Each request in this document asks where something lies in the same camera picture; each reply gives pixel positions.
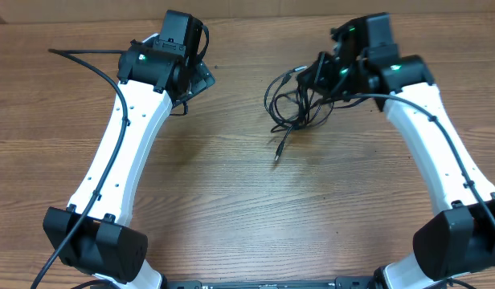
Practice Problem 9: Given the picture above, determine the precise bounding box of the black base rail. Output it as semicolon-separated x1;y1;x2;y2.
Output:
155;276;385;289

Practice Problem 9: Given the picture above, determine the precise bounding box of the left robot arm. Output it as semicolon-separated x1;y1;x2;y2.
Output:
43;10;215;288

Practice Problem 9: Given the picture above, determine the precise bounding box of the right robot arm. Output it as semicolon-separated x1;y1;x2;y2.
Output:
298;13;495;288

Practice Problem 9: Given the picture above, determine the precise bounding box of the black USB cable bundle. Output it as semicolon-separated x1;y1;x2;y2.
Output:
263;64;369;162

